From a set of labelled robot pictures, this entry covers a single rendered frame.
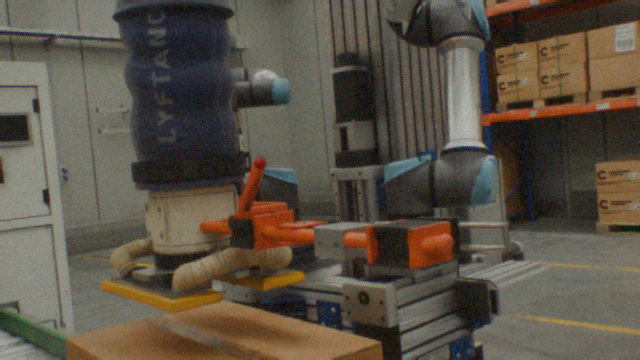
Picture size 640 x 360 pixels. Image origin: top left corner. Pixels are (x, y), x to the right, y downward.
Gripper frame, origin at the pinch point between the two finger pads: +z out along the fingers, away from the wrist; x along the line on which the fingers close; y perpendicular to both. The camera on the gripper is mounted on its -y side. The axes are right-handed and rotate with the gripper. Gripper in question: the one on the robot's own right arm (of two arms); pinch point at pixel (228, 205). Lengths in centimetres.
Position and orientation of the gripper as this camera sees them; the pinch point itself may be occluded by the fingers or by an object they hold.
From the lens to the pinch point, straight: 172.2
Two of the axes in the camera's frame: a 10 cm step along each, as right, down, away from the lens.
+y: 6.3, -0.2, -7.8
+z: 0.9, 9.9, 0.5
